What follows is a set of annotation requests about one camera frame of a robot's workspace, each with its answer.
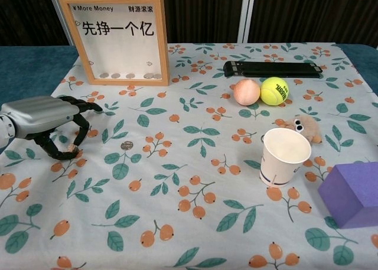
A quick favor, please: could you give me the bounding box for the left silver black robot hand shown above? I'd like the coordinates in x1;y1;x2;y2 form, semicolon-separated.
1;95;103;161

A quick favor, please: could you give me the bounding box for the teal table cover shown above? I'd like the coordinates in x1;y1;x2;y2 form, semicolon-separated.
0;42;378;153

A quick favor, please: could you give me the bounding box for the floral leaf-print tablecloth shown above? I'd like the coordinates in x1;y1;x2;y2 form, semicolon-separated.
0;41;378;270

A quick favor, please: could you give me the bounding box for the pink peach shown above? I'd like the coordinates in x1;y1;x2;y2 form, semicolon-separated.
233;78;261;106

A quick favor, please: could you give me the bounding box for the yellow tennis ball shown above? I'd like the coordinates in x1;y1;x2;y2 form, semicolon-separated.
260;76;289;106

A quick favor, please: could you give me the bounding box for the white paper cup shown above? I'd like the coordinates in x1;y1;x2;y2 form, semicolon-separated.
259;127;312;188

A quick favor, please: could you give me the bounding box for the beige googly-eyed plush toy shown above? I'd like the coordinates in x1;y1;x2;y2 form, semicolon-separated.
283;115;323;144

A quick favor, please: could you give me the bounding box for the purple foam block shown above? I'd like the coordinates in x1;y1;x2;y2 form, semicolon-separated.
317;161;378;230

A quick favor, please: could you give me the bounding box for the white slanted frame post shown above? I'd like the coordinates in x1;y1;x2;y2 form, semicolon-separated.
47;0;73;46

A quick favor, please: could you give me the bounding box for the wooden frame coin bank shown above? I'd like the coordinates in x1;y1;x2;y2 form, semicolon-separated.
57;0;171;87

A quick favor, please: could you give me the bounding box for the white wide frame post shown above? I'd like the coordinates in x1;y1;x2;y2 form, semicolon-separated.
236;0;257;44

